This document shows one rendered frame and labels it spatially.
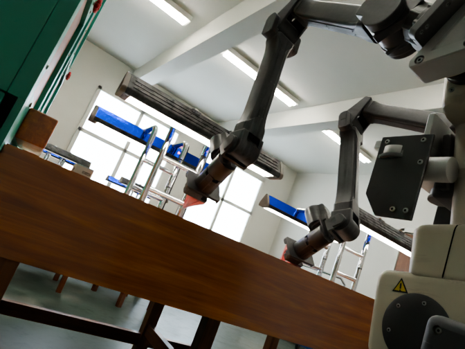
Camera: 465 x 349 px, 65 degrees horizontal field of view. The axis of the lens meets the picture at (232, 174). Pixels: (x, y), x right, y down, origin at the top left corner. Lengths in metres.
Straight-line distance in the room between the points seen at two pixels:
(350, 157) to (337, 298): 0.41
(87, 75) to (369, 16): 5.75
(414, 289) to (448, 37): 0.39
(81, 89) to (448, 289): 5.96
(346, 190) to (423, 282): 0.50
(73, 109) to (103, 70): 0.79
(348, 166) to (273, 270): 0.39
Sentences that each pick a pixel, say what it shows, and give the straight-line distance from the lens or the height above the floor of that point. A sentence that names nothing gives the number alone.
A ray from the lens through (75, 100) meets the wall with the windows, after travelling 6.21.
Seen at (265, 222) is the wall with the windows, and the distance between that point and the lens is 7.84.
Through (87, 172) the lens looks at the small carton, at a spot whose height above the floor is 0.78.
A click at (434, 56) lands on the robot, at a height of 1.11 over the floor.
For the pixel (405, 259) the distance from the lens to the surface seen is 6.14.
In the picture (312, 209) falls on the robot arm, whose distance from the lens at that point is 1.10.
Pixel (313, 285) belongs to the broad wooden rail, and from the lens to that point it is 1.05.
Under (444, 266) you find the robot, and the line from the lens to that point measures 0.65.
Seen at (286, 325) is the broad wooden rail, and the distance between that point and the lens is 1.03.
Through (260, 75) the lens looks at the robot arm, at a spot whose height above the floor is 1.18.
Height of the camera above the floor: 0.72
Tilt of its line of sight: 12 degrees up
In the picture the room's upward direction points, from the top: 22 degrees clockwise
